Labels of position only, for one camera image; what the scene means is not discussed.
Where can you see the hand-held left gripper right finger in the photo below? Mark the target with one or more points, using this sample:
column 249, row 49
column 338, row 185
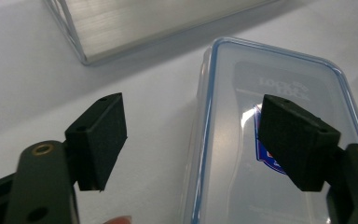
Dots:
column 295, row 143

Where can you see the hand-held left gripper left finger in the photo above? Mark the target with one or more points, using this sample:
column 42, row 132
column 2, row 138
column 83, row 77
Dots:
column 98, row 143

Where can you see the clear plastic lidded container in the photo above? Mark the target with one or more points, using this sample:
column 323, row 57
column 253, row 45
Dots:
column 230, row 93

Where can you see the silver metal box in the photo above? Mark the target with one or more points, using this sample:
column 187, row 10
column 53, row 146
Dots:
column 136, row 28

